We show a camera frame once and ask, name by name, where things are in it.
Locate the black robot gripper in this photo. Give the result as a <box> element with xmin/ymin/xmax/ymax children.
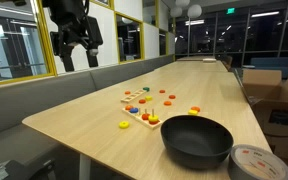
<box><xmin>42</xmin><ymin>0</ymin><xmax>103</xmax><ymax>72</ymax></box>

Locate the wooden peg board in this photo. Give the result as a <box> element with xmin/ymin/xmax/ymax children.
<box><xmin>122</xmin><ymin>107</ymin><xmax>163</xmax><ymax>130</ymax></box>

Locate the wooden slotted tray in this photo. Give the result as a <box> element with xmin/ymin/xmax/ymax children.
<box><xmin>121</xmin><ymin>89</ymin><xmax>147</xmax><ymax>103</ymax></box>

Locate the green block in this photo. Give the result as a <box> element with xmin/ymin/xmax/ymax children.
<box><xmin>142</xmin><ymin>87</ymin><xmax>150</xmax><ymax>92</ymax></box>

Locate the orange disc near tray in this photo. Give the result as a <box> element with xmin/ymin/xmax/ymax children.
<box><xmin>138</xmin><ymin>99</ymin><xmax>146</xmax><ymax>104</ymax></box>

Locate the yellow block near tray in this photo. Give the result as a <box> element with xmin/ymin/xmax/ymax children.
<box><xmin>145</xmin><ymin>96</ymin><xmax>153</xmax><ymax>101</ymax></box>

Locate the orange disc centre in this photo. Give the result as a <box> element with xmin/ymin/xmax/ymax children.
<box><xmin>164</xmin><ymin>101</ymin><xmax>172</xmax><ymax>106</ymax></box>

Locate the orange disc right middle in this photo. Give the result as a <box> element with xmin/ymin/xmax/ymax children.
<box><xmin>169</xmin><ymin>95</ymin><xmax>176</xmax><ymax>99</ymax></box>

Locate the grey bench seat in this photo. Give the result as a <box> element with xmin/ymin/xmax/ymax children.
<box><xmin>0</xmin><ymin>55</ymin><xmax>173</xmax><ymax>180</ymax></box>

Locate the far wooden table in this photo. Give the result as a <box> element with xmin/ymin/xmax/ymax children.
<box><xmin>177</xmin><ymin>56</ymin><xmax>219</xmax><ymax>62</ymax></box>

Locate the yellow block near bowl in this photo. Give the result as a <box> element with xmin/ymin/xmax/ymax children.
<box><xmin>188</xmin><ymin>110</ymin><xmax>198</xmax><ymax>116</ymax></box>

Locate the orange disc near bowl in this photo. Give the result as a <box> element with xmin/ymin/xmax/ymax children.
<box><xmin>191</xmin><ymin>106</ymin><xmax>200</xmax><ymax>112</ymax></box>

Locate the black bowl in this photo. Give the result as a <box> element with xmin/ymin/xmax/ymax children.
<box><xmin>160</xmin><ymin>115</ymin><xmax>234</xmax><ymax>169</ymax></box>

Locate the cardboard box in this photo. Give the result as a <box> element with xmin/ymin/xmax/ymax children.
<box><xmin>242</xmin><ymin>69</ymin><xmax>288</xmax><ymax>159</ymax></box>

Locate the grey duct tape roll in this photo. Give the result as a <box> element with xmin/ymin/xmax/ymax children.
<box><xmin>227</xmin><ymin>144</ymin><xmax>288</xmax><ymax>180</ymax></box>

